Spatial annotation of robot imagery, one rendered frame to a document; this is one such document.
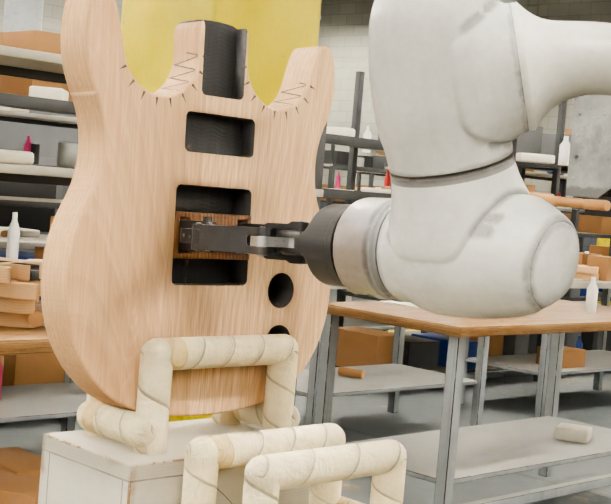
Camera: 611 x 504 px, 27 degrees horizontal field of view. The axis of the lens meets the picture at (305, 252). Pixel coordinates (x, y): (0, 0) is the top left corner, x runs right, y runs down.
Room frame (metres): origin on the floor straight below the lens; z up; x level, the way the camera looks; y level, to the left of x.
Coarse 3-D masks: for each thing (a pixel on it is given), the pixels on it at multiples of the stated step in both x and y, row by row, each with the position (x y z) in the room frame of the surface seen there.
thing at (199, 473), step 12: (192, 456) 1.13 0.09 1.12; (192, 468) 1.13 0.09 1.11; (204, 468) 1.13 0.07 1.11; (216, 468) 1.13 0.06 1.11; (192, 480) 1.13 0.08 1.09; (204, 480) 1.13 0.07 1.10; (216, 480) 1.14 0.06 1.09; (192, 492) 1.13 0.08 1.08; (204, 492) 1.13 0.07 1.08; (216, 492) 1.14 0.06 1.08
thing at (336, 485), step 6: (342, 444) 1.25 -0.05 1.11; (312, 486) 1.25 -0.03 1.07; (318, 486) 1.24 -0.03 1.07; (324, 486) 1.24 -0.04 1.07; (330, 486) 1.24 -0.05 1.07; (336, 486) 1.25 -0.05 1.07; (312, 492) 1.25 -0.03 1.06; (318, 492) 1.24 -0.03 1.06; (324, 492) 1.24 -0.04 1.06; (330, 492) 1.24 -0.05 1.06; (336, 492) 1.25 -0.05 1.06; (312, 498) 1.25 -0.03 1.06; (318, 498) 1.24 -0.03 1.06; (324, 498) 1.24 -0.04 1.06; (330, 498) 1.24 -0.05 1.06; (336, 498) 1.25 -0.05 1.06
